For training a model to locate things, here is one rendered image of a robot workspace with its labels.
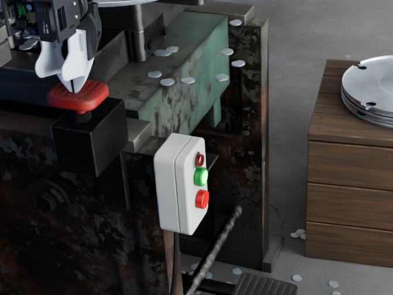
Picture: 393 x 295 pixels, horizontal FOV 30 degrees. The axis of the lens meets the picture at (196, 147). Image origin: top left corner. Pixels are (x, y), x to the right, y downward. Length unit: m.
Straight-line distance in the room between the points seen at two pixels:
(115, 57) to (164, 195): 0.27
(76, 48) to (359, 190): 0.93
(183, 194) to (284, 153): 1.17
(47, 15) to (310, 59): 1.98
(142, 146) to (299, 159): 1.14
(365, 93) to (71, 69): 0.93
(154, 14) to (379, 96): 0.63
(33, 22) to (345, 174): 0.96
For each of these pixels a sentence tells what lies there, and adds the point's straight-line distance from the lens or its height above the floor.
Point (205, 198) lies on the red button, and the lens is 1.08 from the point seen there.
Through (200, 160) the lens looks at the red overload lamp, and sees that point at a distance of 1.03.
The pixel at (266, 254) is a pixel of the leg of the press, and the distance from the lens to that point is 1.77.
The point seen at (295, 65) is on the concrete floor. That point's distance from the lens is 2.71.
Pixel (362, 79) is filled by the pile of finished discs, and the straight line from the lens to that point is 1.75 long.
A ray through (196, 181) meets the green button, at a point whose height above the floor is 0.58.
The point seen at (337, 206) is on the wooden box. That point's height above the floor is 0.16.
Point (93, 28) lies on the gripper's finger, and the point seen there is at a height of 0.84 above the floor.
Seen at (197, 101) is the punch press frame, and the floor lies 0.54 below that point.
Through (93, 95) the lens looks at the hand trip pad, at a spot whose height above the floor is 0.75.
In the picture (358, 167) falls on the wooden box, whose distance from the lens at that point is 1.64.
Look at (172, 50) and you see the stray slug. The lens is 1.29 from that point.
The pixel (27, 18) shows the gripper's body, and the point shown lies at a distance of 0.87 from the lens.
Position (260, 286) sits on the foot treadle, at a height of 0.15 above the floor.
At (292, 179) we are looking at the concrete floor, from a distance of 2.07.
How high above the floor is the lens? 1.17
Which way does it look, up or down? 32 degrees down
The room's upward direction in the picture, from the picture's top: 4 degrees counter-clockwise
